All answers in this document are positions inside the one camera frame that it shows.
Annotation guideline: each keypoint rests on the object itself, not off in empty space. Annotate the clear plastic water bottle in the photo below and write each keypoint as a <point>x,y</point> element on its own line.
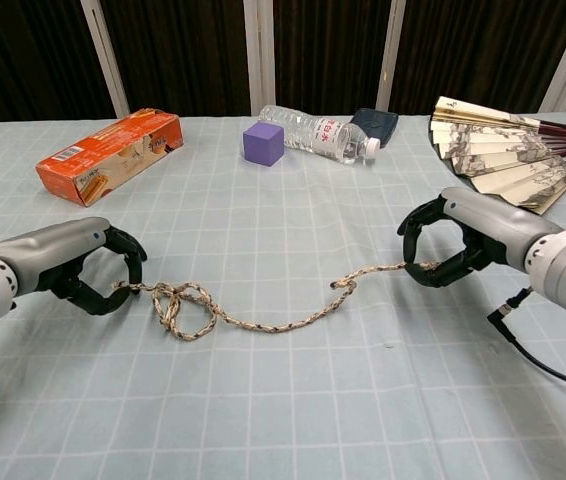
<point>313,132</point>

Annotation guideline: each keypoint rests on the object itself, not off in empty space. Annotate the purple foam cube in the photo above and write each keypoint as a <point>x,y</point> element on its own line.
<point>262,145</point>

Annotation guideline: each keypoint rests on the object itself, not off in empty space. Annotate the orange cardboard snack box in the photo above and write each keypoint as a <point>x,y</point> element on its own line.
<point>108,150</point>

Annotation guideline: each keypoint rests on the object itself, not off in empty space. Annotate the dark blue flat case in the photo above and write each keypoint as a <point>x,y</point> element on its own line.
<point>378,125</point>

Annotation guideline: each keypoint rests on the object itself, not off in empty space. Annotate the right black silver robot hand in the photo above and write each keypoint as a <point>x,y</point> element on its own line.
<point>493,217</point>

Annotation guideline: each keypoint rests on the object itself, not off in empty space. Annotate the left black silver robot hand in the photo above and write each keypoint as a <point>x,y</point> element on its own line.
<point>48,250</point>

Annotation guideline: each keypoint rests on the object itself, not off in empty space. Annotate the light blue checked tablecloth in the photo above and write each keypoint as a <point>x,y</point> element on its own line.
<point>288,415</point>

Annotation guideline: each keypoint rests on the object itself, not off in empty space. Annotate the painted paper folding fan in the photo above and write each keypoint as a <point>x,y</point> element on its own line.
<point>493,150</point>

